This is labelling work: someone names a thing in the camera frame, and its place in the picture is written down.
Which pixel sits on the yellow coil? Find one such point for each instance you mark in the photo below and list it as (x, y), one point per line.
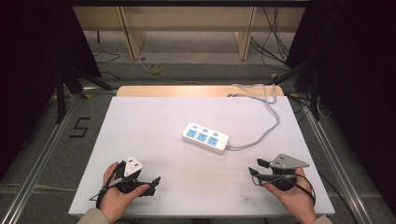
(149, 68)

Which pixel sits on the person's left hand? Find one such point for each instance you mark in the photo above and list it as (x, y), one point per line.
(113, 202)

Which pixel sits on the light wooden desk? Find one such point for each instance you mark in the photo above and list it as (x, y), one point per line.
(186, 18)

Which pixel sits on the person's right hand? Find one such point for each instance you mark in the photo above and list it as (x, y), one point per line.
(295, 200)

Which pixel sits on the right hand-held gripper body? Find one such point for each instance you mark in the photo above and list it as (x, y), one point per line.
(288, 161)

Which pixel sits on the aluminium floor rail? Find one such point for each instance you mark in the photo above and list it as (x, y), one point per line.
(39, 161)
(335, 161)

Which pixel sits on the dark curtain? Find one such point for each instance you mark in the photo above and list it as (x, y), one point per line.
(358, 62)
(28, 62)

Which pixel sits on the black metal stand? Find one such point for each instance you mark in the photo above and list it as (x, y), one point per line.
(315, 93)
(60, 93)

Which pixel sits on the white power strip blue sockets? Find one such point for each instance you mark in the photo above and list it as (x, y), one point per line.
(205, 137)

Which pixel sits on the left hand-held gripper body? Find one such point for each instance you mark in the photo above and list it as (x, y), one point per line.
(133, 166)

